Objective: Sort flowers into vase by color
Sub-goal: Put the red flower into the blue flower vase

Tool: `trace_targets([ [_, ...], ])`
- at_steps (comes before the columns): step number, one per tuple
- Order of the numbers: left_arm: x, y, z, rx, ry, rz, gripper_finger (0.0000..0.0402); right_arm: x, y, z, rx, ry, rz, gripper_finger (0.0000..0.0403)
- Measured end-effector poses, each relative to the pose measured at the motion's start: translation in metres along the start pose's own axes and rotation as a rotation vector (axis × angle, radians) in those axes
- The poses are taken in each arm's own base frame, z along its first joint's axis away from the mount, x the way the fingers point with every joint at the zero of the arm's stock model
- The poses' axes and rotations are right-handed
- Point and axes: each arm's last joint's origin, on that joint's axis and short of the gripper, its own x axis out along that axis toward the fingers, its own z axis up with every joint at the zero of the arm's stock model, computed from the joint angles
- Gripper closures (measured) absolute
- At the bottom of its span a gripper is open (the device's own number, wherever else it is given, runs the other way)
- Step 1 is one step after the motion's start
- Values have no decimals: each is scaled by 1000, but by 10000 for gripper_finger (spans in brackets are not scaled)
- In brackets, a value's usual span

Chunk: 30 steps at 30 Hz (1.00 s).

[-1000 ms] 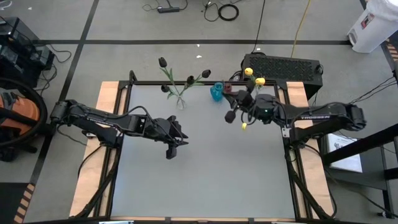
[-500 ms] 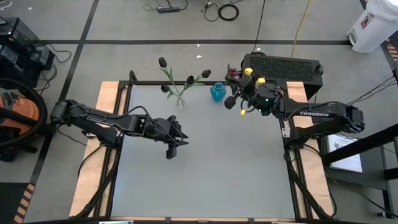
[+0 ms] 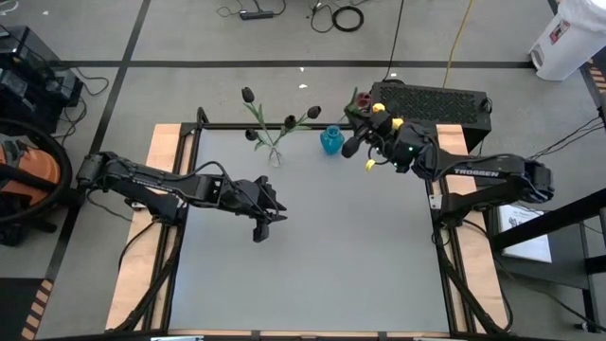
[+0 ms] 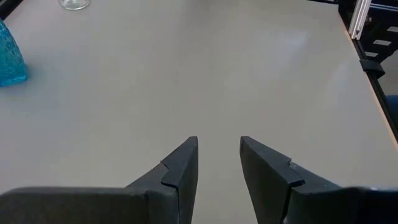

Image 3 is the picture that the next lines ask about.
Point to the clear glass vase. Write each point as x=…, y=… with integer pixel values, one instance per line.
x=275, y=158

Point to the white paper booklet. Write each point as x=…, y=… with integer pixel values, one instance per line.
x=525, y=237

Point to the white plastic bucket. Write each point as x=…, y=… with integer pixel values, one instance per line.
x=573, y=38

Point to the black artificial tulip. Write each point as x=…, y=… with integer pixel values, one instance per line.
x=251, y=135
x=314, y=112
x=290, y=121
x=247, y=95

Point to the black power strip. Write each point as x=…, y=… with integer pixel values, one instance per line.
x=255, y=15

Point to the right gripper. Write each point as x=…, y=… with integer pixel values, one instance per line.
x=404, y=147

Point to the orange shop vacuum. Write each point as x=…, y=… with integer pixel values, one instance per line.
x=33, y=166

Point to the black equipment stack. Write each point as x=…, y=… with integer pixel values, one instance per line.
x=28, y=71

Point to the black metal side stand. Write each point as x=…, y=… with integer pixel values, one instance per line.
x=568, y=265

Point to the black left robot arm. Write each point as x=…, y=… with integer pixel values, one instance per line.
x=142, y=182

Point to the black table frame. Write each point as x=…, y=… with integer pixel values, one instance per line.
x=222, y=126

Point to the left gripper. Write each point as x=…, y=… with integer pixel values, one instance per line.
x=251, y=201

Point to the blue textured glass vase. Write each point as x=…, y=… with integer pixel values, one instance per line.
x=331, y=140

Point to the black perforated computer case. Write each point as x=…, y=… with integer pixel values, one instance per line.
x=426, y=104

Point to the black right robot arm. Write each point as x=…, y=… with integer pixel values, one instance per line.
x=478, y=173

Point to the wooden table side board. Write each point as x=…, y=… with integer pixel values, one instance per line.
x=480, y=265
x=137, y=265

